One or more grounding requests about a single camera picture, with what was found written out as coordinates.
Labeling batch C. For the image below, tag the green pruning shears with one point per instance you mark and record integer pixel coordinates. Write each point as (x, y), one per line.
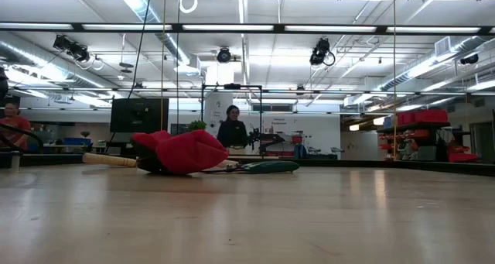
(270, 167)

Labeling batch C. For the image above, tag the red gardening glove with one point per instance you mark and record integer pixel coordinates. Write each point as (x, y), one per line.
(185, 151)

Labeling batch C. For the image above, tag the small black robot arm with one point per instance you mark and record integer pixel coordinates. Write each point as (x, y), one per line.
(267, 138)

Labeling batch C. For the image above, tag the person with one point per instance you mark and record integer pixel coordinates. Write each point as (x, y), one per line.
(232, 134)
(13, 124)

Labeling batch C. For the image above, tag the small potted plant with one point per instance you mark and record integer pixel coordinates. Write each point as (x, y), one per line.
(197, 125)

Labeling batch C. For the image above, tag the black ceiling spotlight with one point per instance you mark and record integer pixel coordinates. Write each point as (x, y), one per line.
(224, 55)
(73, 49)
(320, 51)

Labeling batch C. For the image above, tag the black monitor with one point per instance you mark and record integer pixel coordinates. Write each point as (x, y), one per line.
(139, 115)

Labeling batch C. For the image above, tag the red storage shelves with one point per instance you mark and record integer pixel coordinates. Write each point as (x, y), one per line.
(425, 117)

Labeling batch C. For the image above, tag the thin black frame stand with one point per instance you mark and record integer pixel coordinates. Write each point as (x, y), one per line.
(232, 86)

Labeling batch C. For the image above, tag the silver ventilation duct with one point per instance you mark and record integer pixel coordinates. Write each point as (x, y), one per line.
(425, 62)
(46, 62)

